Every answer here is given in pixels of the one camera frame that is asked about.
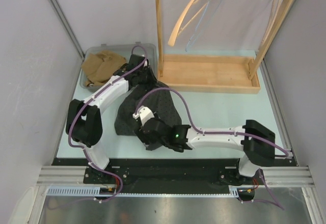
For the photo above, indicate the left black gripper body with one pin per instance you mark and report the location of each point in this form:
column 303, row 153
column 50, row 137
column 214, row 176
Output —
column 145, row 71

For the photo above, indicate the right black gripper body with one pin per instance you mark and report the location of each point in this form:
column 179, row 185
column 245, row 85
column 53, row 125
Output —
column 142, row 136

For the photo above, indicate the dark grey dotted skirt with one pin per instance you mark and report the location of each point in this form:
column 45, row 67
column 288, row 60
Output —
column 160, row 102

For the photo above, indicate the light wooden hanger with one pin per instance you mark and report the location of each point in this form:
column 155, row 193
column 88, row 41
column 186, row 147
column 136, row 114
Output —
column 272, row 17

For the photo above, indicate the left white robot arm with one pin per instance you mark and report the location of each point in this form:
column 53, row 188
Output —
column 84, row 125

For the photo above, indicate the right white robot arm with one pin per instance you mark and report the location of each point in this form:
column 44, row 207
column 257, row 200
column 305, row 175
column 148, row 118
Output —
column 253, row 139

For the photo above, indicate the hanging wooden hanger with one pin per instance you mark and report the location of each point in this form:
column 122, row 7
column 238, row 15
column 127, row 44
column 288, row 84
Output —
column 179, row 27

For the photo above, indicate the clear grey plastic bin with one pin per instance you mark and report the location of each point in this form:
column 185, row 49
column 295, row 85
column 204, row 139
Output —
column 126, row 51

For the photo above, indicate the tan crumpled cloth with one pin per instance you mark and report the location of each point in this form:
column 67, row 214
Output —
column 99, row 67

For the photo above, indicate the wooden clothes rack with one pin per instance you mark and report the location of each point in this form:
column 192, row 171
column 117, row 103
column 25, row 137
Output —
column 226, row 58

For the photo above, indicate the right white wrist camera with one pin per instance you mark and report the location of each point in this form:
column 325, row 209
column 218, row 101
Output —
column 143, row 114

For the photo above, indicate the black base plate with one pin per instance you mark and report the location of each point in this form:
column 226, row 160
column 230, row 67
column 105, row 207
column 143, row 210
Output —
column 180, row 176

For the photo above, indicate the white slotted cable duct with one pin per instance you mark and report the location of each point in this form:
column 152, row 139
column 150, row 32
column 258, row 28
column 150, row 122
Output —
column 78, row 191

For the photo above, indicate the light blue wire hanger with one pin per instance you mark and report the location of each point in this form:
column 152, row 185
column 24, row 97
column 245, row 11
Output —
column 207, row 19

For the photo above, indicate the aluminium frame rail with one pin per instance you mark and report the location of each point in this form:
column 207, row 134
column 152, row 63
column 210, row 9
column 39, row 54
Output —
column 292, row 176

